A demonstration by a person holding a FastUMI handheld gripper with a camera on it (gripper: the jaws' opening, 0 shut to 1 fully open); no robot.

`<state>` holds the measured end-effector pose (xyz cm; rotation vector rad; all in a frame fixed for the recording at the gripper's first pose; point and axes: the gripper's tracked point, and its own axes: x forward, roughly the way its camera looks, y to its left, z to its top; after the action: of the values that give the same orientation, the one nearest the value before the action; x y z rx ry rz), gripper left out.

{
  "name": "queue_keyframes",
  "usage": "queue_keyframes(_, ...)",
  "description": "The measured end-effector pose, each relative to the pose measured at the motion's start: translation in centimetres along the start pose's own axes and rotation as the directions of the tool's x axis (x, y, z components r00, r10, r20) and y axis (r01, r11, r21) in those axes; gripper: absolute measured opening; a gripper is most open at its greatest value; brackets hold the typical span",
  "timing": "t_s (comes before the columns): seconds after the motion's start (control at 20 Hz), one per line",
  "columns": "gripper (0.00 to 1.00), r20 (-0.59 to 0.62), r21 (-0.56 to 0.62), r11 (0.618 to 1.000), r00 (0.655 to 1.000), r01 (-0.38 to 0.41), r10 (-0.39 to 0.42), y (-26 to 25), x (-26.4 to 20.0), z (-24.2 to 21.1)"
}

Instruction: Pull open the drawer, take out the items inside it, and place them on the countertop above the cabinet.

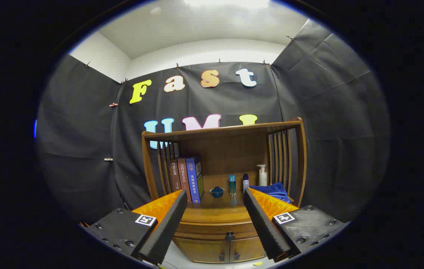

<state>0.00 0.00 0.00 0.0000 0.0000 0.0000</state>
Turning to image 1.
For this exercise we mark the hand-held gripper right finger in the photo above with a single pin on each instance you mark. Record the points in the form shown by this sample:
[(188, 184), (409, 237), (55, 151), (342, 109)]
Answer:
[(262, 224)]

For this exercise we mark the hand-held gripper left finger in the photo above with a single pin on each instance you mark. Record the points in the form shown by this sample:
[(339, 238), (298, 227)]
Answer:
[(167, 228)]

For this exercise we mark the wooden drawer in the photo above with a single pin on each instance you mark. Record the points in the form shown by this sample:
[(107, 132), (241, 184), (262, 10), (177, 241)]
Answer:
[(215, 228)]

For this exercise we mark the wooden cabinet door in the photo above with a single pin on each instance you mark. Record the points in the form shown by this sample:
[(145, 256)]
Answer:
[(204, 250), (247, 248)]

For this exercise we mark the wooden countertop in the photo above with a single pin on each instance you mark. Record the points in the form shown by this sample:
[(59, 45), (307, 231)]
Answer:
[(219, 209)]

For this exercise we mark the wooden cabinet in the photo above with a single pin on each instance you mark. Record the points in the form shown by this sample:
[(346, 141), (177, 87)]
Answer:
[(234, 149)]

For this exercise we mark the folded blue towel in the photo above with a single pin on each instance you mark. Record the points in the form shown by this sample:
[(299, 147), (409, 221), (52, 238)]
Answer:
[(271, 190)]

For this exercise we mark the white bottle purple cap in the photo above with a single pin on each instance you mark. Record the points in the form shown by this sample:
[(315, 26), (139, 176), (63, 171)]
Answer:
[(246, 184)]

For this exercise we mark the white pump bottle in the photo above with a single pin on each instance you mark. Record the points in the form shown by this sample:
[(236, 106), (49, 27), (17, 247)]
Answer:
[(262, 178)]

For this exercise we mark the teal glass bottle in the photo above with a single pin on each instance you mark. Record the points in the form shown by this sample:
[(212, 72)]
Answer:
[(232, 185)]

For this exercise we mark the reddish brown book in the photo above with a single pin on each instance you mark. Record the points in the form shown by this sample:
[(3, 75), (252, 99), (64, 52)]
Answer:
[(184, 179)]

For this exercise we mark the blue book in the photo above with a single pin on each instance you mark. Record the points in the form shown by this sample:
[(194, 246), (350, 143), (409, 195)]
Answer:
[(193, 183)]

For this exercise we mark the dark brown book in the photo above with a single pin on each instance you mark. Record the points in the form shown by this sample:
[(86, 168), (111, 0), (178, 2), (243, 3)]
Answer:
[(174, 175)]

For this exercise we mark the blue lidded teacup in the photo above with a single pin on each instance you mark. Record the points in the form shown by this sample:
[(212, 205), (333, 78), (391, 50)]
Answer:
[(217, 192)]

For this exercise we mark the black backdrop cloth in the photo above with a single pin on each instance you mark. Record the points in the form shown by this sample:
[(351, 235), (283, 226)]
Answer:
[(77, 130)]

